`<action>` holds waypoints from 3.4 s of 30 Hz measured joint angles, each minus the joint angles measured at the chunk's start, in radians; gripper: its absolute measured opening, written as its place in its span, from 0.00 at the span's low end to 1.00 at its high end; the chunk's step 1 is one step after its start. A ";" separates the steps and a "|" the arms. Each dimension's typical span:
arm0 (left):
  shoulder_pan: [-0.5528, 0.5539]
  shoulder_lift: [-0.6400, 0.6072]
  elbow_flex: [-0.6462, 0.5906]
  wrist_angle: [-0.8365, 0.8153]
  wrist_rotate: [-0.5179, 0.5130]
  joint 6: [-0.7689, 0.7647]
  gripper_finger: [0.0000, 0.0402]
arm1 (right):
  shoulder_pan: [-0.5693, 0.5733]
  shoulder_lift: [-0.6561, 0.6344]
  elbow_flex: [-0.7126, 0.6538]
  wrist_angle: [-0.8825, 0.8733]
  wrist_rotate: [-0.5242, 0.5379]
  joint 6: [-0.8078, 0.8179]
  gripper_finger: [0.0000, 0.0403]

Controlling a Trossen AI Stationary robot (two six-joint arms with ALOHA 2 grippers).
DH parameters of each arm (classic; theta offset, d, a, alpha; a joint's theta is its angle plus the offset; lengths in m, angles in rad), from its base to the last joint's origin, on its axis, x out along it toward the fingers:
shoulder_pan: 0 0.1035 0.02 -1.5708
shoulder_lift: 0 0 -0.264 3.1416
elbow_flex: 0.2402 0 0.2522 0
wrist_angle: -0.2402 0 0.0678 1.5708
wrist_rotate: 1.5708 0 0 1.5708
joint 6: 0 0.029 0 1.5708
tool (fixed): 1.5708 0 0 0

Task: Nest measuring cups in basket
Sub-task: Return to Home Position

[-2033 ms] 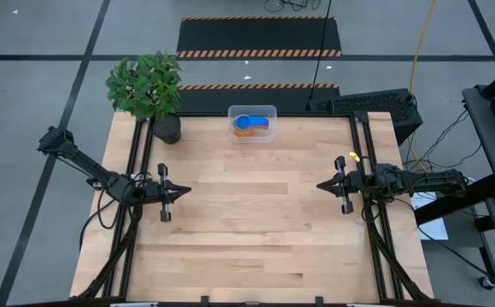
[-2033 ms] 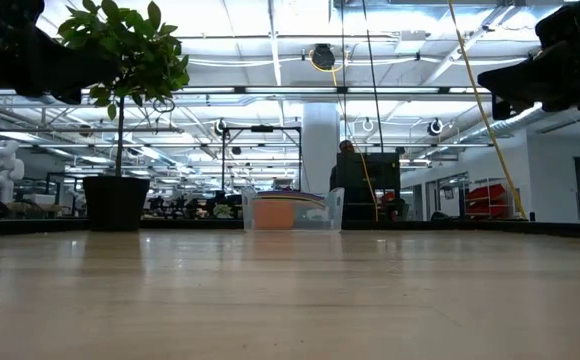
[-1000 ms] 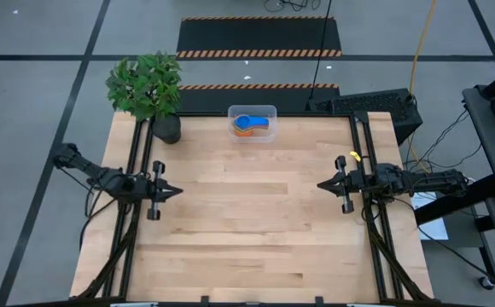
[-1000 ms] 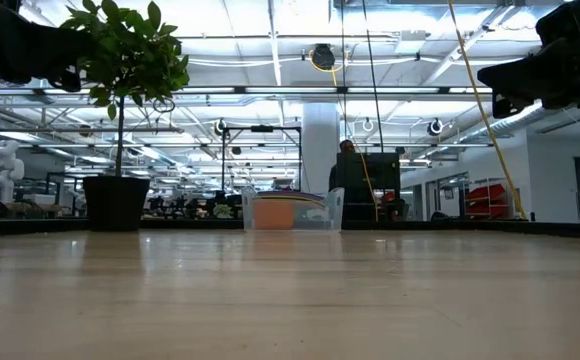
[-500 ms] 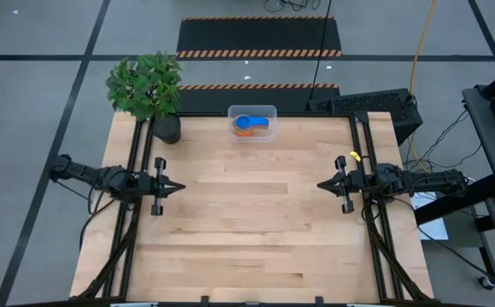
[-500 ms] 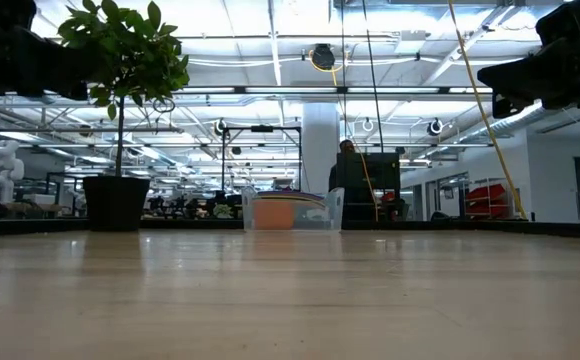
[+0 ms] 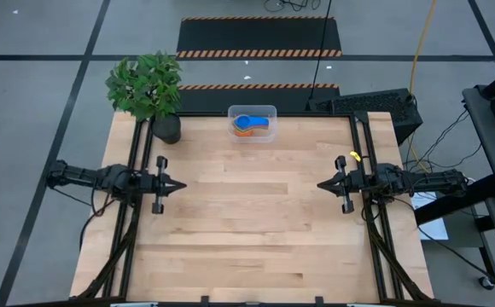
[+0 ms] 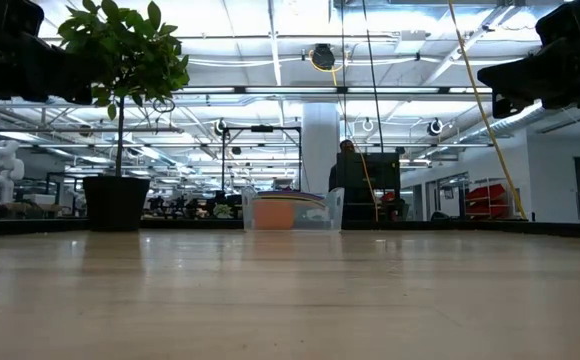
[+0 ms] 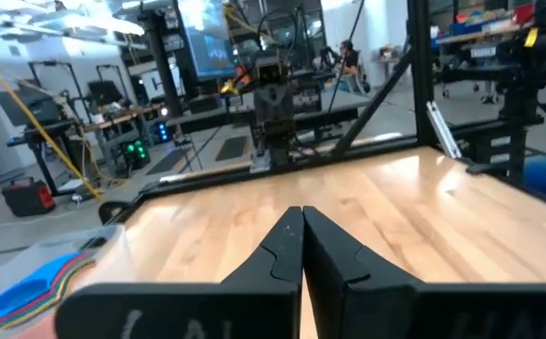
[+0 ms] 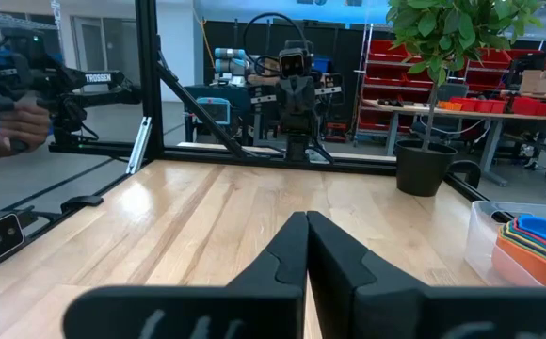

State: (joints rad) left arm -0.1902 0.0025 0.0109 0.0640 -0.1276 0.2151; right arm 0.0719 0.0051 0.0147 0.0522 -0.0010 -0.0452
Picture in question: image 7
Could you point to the potted green plant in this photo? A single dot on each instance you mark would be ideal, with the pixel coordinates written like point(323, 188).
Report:
point(145, 85)

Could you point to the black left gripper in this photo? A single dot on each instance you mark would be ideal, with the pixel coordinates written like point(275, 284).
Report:
point(153, 183)

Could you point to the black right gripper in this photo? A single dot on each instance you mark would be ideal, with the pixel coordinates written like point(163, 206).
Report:
point(354, 183)

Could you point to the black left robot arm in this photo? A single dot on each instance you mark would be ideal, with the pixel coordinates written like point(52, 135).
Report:
point(89, 177)

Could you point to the black caster wheel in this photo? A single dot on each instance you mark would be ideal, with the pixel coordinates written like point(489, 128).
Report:
point(485, 283)

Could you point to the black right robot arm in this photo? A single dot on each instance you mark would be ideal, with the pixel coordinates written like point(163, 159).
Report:
point(422, 181)

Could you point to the white paper sheet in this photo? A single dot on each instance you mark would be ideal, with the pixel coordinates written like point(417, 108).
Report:
point(433, 226)

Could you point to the clear plastic basket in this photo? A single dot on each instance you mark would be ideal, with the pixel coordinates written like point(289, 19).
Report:
point(252, 128)

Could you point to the small blue measuring cup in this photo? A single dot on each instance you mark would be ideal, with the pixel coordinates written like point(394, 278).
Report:
point(247, 122)

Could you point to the hazard-striped black floor mat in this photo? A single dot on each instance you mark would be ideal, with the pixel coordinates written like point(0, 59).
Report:
point(256, 36)
point(252, 100)

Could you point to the dark side desk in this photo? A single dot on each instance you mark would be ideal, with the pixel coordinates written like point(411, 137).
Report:
point(490, 149)

